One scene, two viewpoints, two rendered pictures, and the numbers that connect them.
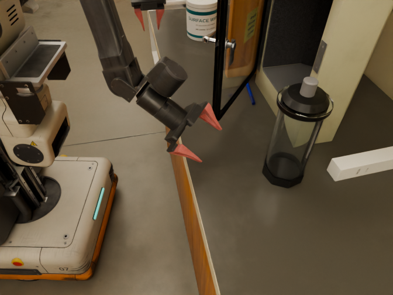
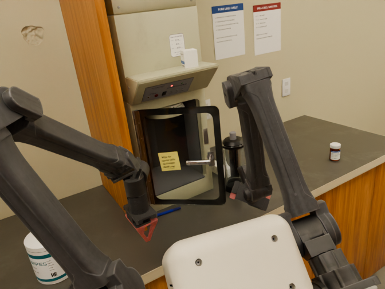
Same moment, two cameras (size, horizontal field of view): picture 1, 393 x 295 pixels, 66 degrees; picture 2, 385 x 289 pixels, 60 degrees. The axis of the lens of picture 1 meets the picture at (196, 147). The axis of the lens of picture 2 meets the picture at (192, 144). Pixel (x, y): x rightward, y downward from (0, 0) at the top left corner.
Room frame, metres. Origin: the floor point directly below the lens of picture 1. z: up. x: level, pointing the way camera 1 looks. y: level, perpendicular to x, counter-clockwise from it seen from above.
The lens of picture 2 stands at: (1.03, 0.98, 1.71)
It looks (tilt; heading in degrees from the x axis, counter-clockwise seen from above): 22 degrees down; 253
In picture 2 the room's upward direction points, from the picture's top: 6 degrees counter-clockwise
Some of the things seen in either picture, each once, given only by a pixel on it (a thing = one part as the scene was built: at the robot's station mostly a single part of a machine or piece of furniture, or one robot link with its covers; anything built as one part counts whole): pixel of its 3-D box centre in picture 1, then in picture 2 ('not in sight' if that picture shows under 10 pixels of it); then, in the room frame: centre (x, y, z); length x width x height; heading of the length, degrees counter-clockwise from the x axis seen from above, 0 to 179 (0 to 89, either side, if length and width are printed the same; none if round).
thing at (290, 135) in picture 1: (292, 138); (234, 164); (0.49, -0.22, 1.06); 0.11 x 0.11 x 0.21
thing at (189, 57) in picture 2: not in sight; (189, 58); (0.65, -0.19, 1.54); 0.05 x 0.05 x 0.06; 87
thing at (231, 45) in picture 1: (230, 52); not in sight; (0.64, -0.08, 1.18); 0.02 x 0.02 x 0.06; 61
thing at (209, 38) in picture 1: (220, 35); (199, 160); (0.69, -0.06, 1.20); 0.10 x 0.05 x 0.03; 151
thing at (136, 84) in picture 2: not in sight; (174, 84); (0.72, -0.18, 1.46); 0.32 x 0.11 x 0.10; 12
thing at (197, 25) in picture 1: (202, 16); (51, 253); (1.25, -0.02, 1.02); 0.13 x 0.13 x 0.15
